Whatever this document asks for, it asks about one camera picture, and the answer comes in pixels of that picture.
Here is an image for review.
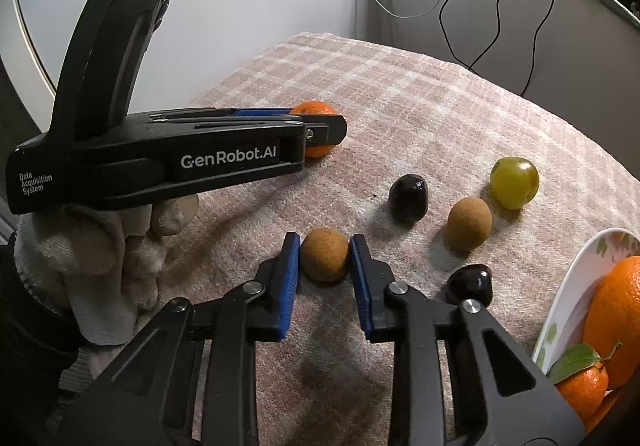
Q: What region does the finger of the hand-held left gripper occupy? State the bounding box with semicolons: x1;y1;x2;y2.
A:
299;115;348;150
232;107;301;119

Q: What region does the green plum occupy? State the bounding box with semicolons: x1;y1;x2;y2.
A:
490;156;540;211

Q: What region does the small tangerine with leaf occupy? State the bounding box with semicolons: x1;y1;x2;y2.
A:
547;343;611;422

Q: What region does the brown kiwi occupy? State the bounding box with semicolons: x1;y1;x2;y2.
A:
446;197;493;252
301;227;349;283

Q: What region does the black cable with inline controller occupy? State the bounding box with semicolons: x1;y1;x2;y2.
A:
520;0;583;97

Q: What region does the large orange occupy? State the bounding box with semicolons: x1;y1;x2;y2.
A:
580;256;640;391

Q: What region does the floral white plate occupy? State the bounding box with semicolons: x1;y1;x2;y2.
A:
531;227;640;407

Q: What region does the pink plaid tablecloth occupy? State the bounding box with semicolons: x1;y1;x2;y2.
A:
82;31;640;446

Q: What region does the person's left hand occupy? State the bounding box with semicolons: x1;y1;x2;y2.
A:
15;193;200;344

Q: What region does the person's left forearm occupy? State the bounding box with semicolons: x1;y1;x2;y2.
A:
0;233;101;446

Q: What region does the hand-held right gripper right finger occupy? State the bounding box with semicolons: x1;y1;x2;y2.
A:
349;233;586;446

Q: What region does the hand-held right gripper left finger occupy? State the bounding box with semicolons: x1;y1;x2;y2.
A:
57;232;302;446

